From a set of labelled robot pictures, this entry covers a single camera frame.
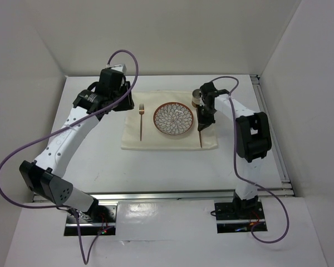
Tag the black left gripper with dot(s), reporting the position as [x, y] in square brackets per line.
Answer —
[128, 104]

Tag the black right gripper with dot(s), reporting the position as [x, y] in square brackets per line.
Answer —
[201, 120]

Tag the copper knife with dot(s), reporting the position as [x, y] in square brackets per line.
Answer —
[200, 139]

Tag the copper fork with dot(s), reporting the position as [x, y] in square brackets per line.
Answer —
[141, 113]

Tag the metal cup with cork base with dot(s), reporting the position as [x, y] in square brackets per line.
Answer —
[196, 99]

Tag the patterned ceramic plate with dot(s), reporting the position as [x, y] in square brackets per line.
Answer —
[173, 118]

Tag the cream cloth placemat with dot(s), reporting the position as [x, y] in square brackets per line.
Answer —
[153, 139]

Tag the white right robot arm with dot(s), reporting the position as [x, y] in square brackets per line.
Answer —
[252, 141]

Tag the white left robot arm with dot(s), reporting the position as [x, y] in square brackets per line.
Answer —
[44, 175]

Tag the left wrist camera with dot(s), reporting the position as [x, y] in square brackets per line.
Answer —
[119, 67]

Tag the aluminium front rail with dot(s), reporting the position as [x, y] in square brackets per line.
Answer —
[175, 195]

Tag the aluminium rail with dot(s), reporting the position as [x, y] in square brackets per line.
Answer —
[287, 187]
[175, 195]

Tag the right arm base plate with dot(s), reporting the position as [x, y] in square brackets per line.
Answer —
[229, 221]

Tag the aluminium right side rail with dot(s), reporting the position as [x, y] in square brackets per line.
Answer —
[287, 187]

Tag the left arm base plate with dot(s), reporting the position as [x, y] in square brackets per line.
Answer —
[105, 221]

